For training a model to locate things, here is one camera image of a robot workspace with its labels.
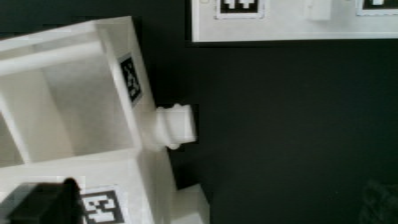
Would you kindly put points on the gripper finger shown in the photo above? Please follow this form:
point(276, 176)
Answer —
point(44, 203)

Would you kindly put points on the white cabinet body box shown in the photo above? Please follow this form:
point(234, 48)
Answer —
point(77, 118)

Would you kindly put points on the white cabinet door panel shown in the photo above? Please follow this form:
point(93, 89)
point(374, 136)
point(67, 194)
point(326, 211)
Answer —
point(276, 20)
point(184, 207)

